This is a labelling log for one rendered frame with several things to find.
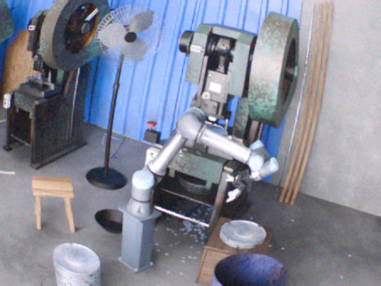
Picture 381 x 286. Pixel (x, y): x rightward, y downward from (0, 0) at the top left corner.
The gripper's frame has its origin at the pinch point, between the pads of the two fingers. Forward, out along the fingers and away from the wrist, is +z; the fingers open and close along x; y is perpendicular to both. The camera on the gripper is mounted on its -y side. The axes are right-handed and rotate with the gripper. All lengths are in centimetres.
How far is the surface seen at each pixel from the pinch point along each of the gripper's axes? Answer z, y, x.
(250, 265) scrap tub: -8, -11, 52
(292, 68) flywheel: -63, 3, -64
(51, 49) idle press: 82, 111, -110
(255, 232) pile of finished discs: -1.0, -30.1, 17.1
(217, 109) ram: -1, 6, -61
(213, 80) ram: -8, 18, -74
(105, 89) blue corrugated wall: 150, -6, -208
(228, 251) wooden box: 8.5, -13.0, 34.1
